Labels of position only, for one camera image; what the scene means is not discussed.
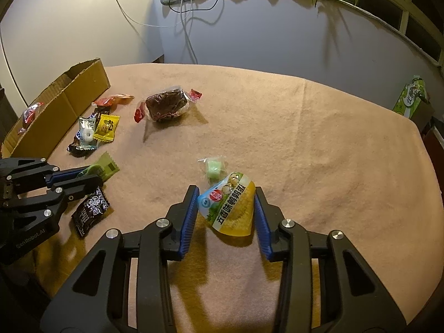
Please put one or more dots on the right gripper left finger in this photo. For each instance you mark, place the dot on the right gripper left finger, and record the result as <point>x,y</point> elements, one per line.
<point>121,285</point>

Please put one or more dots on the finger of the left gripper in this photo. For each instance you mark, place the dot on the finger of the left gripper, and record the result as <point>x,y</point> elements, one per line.
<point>23,175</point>
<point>35,201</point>

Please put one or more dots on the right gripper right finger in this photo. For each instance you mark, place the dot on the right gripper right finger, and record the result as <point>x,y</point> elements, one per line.
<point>326,284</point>

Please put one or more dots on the black patterned snack packet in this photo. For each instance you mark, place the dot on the black patterned snack packet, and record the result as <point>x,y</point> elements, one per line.
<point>89,212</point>

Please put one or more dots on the brown Snickers bar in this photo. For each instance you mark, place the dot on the brown Snickers bar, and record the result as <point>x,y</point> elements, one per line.
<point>74,148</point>

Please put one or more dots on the olive green snack packet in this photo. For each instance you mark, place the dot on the olive green snack packet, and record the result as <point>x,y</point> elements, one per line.
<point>105,167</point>

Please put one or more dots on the yellow candy packet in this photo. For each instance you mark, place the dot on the yellow candy packet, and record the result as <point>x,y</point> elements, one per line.
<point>105,130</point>

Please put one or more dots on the yellow quail egg snack pouch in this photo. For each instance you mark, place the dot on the yellow quail egg snack pouch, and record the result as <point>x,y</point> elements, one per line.
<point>228,206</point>

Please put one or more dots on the brown cake clear wrapper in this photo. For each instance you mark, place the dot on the brown cake clear wrapper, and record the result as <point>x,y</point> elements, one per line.
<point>166,105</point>

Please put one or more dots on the teal white mint candy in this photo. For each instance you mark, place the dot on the teal white mint candy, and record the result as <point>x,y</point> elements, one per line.
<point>86,131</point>

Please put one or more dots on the red clear packet in box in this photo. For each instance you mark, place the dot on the red clear packet in box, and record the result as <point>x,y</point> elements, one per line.
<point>29,115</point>

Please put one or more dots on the cardboard box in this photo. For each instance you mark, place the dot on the cardboard box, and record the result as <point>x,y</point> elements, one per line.
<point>63,101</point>

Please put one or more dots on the orange red snack packet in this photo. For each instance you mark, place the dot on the orange red snack packet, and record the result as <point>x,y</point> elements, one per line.
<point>110,100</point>

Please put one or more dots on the green wrapped candy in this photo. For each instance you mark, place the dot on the green wrapped candy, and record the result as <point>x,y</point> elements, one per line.
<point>214,168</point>

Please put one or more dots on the green printed bag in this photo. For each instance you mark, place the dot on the green printed bag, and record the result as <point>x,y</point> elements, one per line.
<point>412,95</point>

